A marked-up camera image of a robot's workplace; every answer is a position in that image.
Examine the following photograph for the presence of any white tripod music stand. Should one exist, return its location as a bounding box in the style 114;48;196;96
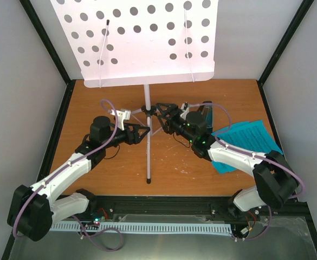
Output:
49;0;220;184

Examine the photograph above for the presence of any clear plastic metronome cover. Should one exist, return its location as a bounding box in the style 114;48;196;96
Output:
202;105;214;128

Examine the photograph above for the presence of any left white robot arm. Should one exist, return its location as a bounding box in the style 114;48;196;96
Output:
7;116;150;242

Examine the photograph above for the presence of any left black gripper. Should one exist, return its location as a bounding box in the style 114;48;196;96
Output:
103;122;151;148

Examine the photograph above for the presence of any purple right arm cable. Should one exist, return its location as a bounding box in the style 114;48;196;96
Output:
186;102;307;242

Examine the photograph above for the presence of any blue sheet music page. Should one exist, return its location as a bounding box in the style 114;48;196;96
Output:
211;121;250;174
212;120;283;154

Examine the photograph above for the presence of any black right frame post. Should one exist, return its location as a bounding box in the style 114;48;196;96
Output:
257;0;314;87

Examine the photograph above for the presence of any black front frame rail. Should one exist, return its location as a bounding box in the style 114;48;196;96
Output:
20;194;309;225

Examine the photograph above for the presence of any black metronome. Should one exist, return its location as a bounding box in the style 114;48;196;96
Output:
197;101;214;133

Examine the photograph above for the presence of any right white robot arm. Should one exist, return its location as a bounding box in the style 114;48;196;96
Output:
140;102;305;218

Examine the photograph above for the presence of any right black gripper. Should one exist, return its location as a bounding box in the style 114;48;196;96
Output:
155;103;195;144

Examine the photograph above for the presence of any black aluminium frame post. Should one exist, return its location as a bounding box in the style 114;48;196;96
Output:
19;0;75;87

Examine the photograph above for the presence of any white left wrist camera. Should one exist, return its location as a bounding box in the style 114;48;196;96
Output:
109;109;131;131

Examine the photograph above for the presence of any light blue cable duct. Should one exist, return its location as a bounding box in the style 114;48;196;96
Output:
49;220;234;236

